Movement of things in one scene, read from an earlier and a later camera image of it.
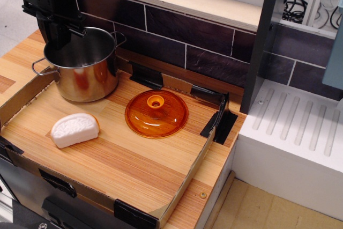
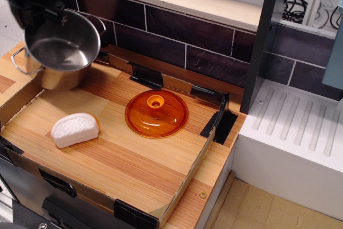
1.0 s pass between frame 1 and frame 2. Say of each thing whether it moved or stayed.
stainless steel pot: moved
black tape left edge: stayed
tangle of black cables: stayed
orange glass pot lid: stayed
